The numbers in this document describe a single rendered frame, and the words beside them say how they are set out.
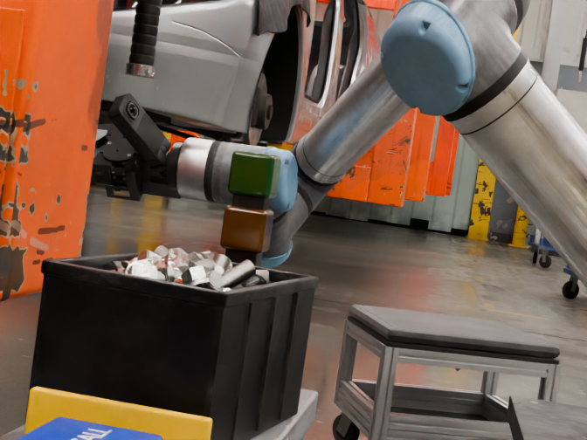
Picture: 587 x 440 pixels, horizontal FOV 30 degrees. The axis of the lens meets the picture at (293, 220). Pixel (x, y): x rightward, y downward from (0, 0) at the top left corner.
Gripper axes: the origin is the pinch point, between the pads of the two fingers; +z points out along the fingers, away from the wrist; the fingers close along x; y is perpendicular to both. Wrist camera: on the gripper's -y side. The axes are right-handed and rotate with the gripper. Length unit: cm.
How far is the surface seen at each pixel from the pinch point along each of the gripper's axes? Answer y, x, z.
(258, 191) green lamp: -41, -45, -45
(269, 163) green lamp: -43, -43, -45
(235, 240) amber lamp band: -38, -48, -43
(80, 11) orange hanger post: -58, -44, -30
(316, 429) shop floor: 125, 37, -32
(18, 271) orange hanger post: -47, -63, -30
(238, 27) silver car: 132, 207, 32
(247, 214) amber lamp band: -39, -47, -44
